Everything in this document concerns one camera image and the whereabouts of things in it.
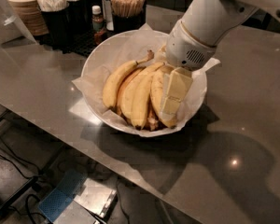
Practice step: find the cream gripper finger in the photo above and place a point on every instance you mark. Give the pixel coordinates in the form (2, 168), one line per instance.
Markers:
(160, 55)
(176, 87)

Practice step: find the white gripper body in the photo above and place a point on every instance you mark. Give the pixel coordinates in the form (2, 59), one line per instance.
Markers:
(185, 48)

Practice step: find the yellow banana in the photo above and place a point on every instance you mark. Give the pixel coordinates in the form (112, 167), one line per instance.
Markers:
(141, 103)
(127, 88)
(113, 82)
(156, 93)

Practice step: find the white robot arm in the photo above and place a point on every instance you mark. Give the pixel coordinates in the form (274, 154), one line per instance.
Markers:
(209, 21)

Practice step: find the white bowl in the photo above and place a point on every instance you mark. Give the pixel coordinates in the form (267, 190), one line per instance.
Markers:
(93, 59)

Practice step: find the brown overripe banana underneath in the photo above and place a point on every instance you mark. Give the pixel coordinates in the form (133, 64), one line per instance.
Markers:
(153, 123)

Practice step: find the white paper liner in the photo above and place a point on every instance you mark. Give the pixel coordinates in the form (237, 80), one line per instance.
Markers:
(130, 47)

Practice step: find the black cup of wooden stirrers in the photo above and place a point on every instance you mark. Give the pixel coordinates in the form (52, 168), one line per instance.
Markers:
(127, 14)

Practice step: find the small sauce bottle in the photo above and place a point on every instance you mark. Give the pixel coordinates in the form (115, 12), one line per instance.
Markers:
(98, 25)

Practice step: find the black rubber mat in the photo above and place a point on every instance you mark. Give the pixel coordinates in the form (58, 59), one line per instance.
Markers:
(82, 44)

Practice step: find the black container of napkins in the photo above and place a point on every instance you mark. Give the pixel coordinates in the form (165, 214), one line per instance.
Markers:
(77, 16)

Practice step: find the black cup of wrapped straws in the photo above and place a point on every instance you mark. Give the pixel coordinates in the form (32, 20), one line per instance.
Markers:
(54, 13)

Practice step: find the stack of brown cup sleeves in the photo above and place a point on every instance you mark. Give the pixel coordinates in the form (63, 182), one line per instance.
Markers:
(31, 16)

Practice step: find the silver metal plate on floor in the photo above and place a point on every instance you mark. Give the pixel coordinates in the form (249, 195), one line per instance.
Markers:
(96, 197)

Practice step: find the white paper bag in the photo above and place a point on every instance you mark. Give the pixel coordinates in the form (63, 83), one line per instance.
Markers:
(11, 25)

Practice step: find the blue box on floor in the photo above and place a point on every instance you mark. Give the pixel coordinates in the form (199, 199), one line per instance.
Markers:
(62, 195)

